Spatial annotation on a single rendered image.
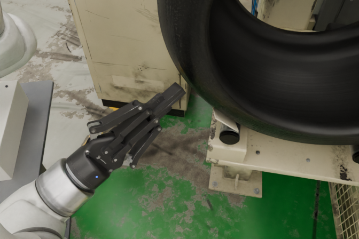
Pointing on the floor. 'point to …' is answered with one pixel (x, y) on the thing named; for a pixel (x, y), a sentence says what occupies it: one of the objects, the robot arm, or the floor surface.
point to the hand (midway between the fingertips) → (166, 100)
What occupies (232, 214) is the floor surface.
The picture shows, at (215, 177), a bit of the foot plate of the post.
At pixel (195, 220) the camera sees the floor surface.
